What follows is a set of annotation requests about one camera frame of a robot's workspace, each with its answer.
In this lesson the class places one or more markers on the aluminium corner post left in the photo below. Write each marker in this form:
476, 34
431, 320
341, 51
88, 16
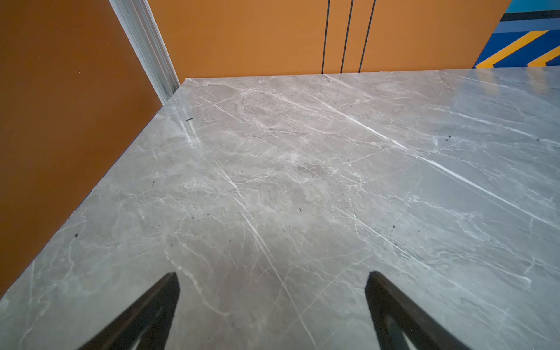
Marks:
139, 25

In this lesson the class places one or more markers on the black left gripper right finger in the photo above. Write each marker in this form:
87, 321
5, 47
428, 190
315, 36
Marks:
399, 321

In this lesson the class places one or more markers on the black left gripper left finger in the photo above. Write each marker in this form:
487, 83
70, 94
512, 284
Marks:
146, 323

